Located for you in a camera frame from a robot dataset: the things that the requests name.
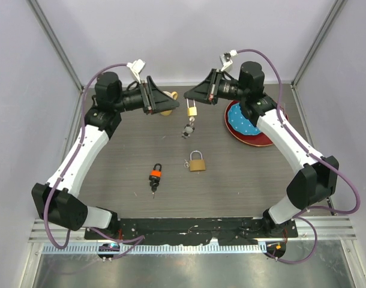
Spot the dark red round plate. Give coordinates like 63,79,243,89
224,101,273,147

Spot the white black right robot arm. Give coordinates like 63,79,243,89
184,61,339,237

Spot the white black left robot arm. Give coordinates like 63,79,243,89
32,71,179,239

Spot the blue dotted dish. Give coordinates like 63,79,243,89
227,103,261,136

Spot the small brass padlock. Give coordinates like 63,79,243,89
187,99,197,118

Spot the large brass padlock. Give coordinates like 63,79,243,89
189,150,206,172

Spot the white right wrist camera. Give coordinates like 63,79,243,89
220,49,238,72

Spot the yellow ceramic mug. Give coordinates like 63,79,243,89
160,91,179,116

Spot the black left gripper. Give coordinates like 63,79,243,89
114,77,180,115

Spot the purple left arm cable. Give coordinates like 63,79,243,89
43,62,145,259

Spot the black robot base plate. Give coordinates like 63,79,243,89
98,217,298,246

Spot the orange black padlock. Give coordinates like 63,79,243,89
149,163,162,182

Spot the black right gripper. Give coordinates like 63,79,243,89
184,69,248,106

